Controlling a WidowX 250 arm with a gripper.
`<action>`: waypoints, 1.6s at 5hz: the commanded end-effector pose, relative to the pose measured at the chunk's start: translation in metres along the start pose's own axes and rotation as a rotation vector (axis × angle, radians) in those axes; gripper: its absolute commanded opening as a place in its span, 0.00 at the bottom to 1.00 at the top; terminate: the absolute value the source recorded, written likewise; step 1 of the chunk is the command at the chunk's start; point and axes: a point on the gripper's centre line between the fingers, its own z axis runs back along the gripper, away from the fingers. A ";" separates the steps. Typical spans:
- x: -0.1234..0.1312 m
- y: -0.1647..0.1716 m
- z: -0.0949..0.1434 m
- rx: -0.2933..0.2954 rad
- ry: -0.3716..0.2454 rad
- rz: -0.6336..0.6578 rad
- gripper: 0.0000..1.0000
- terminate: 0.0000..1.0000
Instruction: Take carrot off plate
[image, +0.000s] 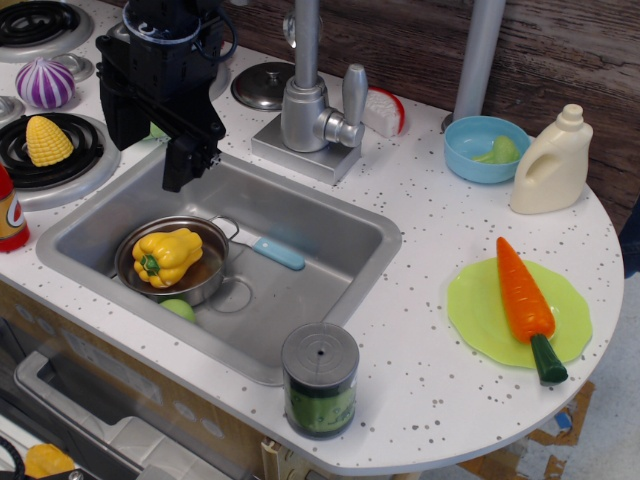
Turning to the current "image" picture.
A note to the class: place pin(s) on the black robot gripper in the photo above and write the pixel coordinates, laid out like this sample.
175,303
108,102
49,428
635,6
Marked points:
163,76

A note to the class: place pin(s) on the orange toy carrot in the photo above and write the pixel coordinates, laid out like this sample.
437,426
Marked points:
528,314

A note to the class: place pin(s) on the light green plate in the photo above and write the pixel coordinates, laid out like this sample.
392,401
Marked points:
499,317

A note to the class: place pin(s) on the green toy cabbage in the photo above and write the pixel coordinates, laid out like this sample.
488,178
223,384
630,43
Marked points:
156,133

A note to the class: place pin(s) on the front left stove burner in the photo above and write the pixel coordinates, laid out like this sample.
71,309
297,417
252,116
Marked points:
93,161

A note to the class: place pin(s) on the silver stove knob middle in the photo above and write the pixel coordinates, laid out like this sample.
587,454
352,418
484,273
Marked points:
80,67

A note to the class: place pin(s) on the silver stove knob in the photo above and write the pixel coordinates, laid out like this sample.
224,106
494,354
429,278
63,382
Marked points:
80,67
11,108
119,32

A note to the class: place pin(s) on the yellow toy corn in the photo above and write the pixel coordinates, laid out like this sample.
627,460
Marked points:
46,142

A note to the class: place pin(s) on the yellow toy bell pepper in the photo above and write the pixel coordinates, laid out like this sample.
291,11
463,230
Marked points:
162,259

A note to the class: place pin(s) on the small metal pot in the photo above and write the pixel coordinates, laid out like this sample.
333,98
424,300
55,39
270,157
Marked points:
200,281

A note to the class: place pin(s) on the silver pot lid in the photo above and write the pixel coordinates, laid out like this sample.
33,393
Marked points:
261,87

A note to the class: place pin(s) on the purple white toy onion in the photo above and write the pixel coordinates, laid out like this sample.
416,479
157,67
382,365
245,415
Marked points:
45,84

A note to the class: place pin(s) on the silver toy faucet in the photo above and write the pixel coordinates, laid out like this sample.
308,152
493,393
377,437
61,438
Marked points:
310,137

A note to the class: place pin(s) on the silver stove knob left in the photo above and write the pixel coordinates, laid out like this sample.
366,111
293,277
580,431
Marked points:
11,108

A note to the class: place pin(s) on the red ketchup bottle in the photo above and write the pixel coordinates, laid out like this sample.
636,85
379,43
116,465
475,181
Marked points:
14,229

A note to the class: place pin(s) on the green toy apple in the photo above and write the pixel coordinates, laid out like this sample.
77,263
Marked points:
180,308

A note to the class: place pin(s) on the back left stove burner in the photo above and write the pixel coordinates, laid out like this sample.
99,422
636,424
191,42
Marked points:
31,29

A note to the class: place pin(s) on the grey toy sink basin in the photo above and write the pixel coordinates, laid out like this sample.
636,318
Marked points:
260,302

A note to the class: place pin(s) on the red white cheese wedge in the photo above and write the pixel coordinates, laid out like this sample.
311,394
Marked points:
383,113

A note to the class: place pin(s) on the green labelled tin can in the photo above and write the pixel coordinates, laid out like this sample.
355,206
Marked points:
320,363

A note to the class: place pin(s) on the toy oven door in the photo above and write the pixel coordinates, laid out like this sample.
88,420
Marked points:
116,422

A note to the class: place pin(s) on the blue bowl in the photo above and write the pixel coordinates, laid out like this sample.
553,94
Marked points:
484,149

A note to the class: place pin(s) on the grey metal pole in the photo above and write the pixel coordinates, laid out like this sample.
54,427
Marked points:
485,25

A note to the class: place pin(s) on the yellow toy on floor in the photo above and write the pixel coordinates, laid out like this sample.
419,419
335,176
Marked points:
44,460

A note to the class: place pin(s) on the cream detergent bottle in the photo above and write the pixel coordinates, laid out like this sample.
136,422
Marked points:
552,172

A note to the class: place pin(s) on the blue handled utensil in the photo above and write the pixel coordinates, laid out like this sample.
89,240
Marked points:
275,252

